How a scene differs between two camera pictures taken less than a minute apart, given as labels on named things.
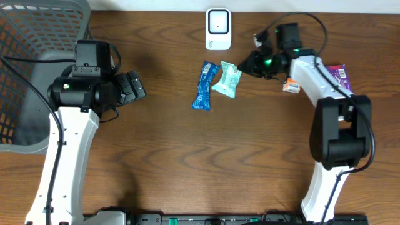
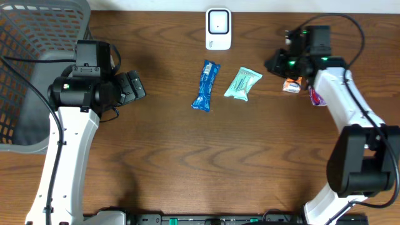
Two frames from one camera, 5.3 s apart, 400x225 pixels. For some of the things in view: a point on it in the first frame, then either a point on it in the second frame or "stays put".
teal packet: [229, 80] -> [242, 84]
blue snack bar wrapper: [203, 99] stays put
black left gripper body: [122, 88] stays put
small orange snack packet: [290, 85] stays put
